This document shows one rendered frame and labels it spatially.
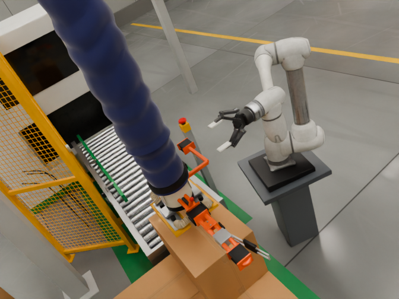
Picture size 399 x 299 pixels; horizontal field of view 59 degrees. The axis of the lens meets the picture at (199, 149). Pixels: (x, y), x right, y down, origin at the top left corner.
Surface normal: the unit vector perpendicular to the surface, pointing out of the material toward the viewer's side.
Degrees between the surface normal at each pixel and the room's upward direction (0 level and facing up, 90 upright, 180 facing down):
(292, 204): 90
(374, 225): 0
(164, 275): 0
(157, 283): 0
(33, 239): 90
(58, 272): 90
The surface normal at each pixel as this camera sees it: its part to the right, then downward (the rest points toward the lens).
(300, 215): 0.27, 0.51
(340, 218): -0.33, -0.75
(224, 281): 0.52, 0.36
